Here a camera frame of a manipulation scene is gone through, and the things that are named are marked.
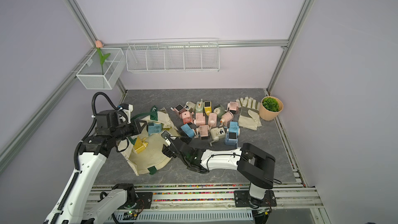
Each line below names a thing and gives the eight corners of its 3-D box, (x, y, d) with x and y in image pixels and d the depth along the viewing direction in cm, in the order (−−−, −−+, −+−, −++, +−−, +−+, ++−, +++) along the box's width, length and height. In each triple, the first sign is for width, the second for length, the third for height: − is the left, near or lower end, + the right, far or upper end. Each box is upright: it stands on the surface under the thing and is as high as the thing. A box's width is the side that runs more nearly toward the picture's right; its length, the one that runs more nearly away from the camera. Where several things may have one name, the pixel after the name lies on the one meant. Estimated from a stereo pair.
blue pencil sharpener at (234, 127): (229, 136, 97) (230, 132, 93) (228, 125, 102) (229, 121, 98) (239, 136, 97) (240, 132, 93) (237, 125, 102) (238, 121, 98)
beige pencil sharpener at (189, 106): (184, 111, 111) (183, 107, 107) (188, 105, 115) (187, 100, 110) (192, 114, 109) (192, 110, 105) (196, 108, 113) (196, 103, 109)
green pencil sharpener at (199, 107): (195, 116, 108) (195, 109, 101) (196, 106, 114) (195, 99, 107) (203, 116, 108) (203, 109, 101) (203, 106, 114) (203, 99, 107)
